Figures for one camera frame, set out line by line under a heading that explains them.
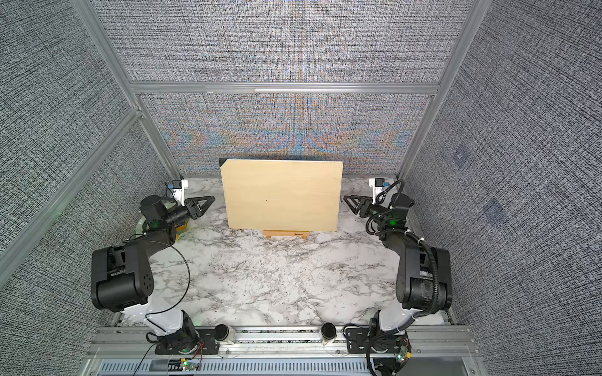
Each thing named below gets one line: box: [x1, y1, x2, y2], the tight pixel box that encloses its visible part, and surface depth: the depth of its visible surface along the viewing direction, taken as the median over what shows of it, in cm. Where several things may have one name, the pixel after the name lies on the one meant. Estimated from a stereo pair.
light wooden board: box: [220, 158, 344, 232], surface depth 91 cm
